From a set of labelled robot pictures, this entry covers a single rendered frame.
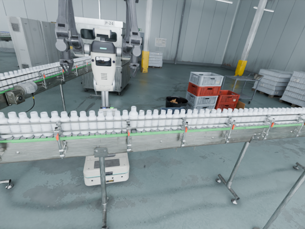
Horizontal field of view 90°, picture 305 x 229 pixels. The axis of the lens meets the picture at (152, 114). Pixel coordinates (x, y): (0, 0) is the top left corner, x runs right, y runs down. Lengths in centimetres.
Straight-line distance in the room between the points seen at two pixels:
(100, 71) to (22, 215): 160
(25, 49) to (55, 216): 573
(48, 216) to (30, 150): 93
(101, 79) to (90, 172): 104
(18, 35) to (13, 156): 582
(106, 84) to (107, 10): 1161
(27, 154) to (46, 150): 12
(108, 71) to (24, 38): 540
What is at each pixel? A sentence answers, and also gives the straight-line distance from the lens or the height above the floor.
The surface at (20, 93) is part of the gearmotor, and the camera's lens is 232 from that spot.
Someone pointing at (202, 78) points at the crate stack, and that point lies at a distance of 336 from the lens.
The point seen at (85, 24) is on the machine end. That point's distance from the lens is 498.
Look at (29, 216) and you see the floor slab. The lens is 216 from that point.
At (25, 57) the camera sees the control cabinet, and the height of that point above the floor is 71.
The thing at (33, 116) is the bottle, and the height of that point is 114.
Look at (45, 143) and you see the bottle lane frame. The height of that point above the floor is 96.
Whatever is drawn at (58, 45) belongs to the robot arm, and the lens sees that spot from 113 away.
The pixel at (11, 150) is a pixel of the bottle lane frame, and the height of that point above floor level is 93.
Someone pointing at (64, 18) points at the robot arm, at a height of 172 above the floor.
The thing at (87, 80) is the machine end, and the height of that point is 36.
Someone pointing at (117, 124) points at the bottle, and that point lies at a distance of 116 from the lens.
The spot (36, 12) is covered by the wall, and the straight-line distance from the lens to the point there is 1376.
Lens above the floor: 165
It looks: 26 degrees down
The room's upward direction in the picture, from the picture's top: 6 degrees clockwise
